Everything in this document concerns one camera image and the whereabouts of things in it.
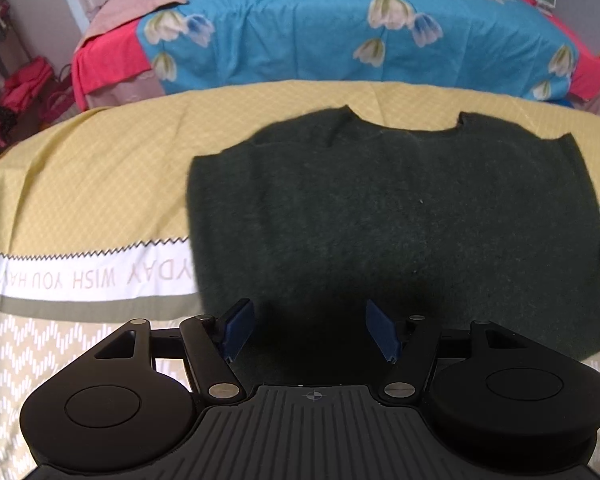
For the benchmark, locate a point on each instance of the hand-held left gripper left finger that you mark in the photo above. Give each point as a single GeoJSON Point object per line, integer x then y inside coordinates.
{"type": "Point", "coordinates": [238, 327]}

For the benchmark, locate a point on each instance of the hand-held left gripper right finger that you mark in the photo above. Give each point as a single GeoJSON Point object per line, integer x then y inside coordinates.
{"type": "Point", "coordinates": [381, 332]}

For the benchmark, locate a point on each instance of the dark green knit sweater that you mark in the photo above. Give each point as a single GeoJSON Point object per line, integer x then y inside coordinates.
{"type": "Point", "coordinates": [395, 230]}

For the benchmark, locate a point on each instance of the yellow beige patterned bedsheet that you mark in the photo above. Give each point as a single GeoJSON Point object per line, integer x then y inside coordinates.
{"type": "Point", "coordinates": [90, 160]}

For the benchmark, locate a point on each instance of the pink handbag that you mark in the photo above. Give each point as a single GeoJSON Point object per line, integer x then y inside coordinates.
{"type": "Point", "coordinates": [60, 95]}

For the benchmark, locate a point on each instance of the blue floral bed cover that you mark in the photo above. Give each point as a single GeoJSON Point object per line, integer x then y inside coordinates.
{"type": "Point", "coordinates": [105, 65]}

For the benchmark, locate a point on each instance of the blue floral quilt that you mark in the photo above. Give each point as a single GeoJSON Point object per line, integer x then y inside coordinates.
{"type": "Point", "coordinates": [300, 30]}

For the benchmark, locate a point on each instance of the pink red bag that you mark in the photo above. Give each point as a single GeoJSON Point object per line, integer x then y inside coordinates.
{"type": "Point", "coordinates": [27, 82]}

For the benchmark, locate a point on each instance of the pink cloth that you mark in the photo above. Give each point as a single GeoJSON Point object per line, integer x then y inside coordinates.
{"type": "Point", "coordinates": [135, 0]}

